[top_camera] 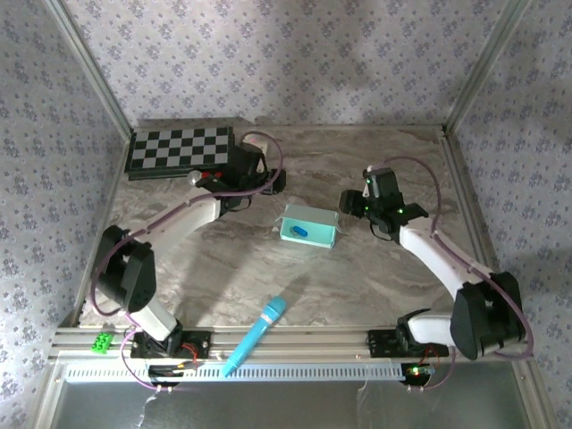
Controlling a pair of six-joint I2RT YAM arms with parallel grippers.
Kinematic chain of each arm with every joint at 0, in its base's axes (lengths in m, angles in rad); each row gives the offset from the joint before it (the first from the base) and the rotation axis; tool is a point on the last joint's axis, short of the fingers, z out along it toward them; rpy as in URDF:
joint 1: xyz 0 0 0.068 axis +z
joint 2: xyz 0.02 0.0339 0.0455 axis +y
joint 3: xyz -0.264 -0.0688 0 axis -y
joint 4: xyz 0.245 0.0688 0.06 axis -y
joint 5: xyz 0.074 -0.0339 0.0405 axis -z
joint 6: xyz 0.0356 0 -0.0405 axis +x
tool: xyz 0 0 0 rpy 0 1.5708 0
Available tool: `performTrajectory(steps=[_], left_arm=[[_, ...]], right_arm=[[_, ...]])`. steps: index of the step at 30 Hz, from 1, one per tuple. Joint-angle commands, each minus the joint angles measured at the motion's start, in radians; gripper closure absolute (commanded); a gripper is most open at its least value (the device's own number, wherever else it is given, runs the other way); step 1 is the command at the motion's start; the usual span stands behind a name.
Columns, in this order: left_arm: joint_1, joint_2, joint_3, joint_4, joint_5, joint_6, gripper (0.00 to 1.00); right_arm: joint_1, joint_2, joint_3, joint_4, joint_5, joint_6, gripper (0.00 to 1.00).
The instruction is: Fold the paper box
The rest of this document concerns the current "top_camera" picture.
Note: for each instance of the light blue paper box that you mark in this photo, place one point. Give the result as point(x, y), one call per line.
point(313, 219)

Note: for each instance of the blue key tag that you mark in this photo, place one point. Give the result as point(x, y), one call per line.
point(303, 231)

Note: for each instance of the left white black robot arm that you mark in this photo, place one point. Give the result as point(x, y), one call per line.
point(129, 277)

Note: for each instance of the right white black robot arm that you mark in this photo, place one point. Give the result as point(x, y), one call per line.
point(482, 313)

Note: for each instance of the black power connector box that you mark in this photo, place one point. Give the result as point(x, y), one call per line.
point(165, 371)

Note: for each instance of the red toy microphone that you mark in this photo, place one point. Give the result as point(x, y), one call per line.
point(195, 179)

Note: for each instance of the black white chessboard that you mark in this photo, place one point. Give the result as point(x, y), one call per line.
point(179, 152)

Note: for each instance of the blue toy microphone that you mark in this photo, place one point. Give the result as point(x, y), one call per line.
point(259, 333)

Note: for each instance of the small circuit board with LED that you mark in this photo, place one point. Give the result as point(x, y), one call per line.
point(418, 371)

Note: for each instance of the grey metal sheet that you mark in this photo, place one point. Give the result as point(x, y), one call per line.
point(286, 406)

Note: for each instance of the green toy brick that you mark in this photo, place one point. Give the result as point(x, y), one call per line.
point(102, 343)

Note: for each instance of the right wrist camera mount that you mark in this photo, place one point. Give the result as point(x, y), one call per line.
point(373, 183)

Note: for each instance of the aluminium side rail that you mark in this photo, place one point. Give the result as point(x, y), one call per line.
point(458, 170)

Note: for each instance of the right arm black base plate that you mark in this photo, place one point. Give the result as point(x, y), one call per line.
point(380, 344)

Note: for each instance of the aluminium frame rail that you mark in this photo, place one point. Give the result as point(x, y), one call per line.
point(313, 342)

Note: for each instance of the aluminium frame post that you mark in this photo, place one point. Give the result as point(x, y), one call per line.
point(95, 67)
point(483, 67)

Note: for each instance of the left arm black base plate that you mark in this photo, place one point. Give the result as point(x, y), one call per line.
point(199, 346)

